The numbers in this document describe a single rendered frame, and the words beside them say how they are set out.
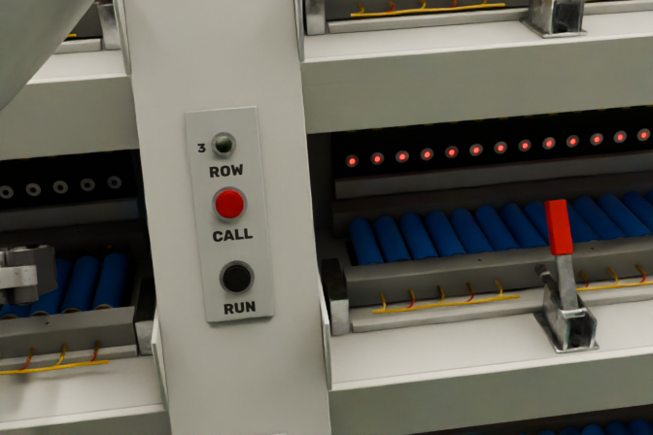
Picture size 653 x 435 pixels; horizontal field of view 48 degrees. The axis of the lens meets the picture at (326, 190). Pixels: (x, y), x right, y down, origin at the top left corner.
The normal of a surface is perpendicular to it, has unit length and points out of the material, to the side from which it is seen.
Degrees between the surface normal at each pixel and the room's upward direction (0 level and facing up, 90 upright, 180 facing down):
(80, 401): 21
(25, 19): 128
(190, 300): 90
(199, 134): 90
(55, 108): 111
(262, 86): 90
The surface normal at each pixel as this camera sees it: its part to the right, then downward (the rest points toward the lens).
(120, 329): 0.12, 0.46
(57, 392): -0.04, -0.88
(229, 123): 0.11, 0.11
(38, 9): 0.80, 0.57
